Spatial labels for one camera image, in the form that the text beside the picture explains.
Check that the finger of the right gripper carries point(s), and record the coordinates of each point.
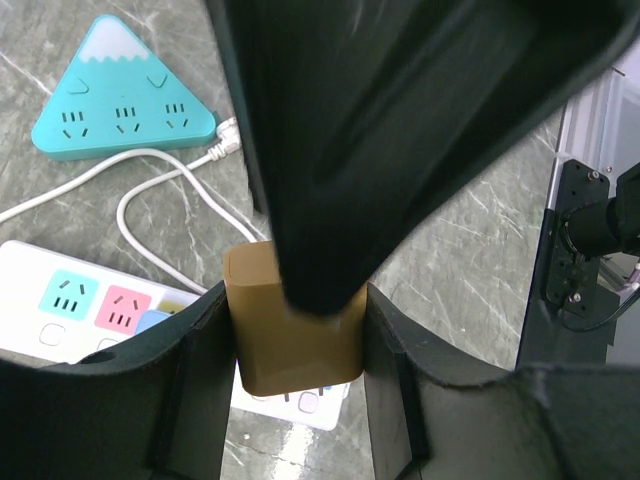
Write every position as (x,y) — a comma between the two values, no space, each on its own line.
(372,114)
(231,22)

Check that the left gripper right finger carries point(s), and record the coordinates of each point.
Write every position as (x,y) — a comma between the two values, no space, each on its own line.
(436,412)

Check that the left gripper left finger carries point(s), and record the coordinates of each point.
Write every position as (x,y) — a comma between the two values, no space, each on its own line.
(155,406)

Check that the teal triangular socket adapter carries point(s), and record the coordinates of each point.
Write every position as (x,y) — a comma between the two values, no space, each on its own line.
(117,95)

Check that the orange charger plug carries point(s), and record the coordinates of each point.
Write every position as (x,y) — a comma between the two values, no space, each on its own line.
(280,349)

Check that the white multicolour power strip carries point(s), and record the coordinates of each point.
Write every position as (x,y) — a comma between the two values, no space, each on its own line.
(61,309)

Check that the blue charger plug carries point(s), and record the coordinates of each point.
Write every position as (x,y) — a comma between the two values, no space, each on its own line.
(149,319)

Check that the front aluminium rail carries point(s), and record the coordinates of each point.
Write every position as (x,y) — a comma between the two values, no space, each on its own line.
(593,199)

